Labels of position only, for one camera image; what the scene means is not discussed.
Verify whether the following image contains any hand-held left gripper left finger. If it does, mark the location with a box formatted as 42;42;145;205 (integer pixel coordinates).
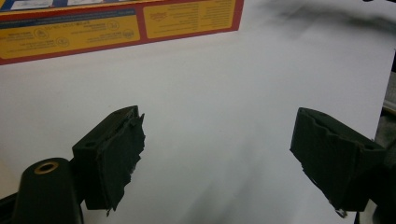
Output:
71;105;147;217

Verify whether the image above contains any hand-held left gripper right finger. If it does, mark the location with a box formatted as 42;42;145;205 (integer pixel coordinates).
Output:
289;106;387;218

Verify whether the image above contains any red and yellow cardboard box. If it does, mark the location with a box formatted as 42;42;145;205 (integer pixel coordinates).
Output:
0;0;246;66

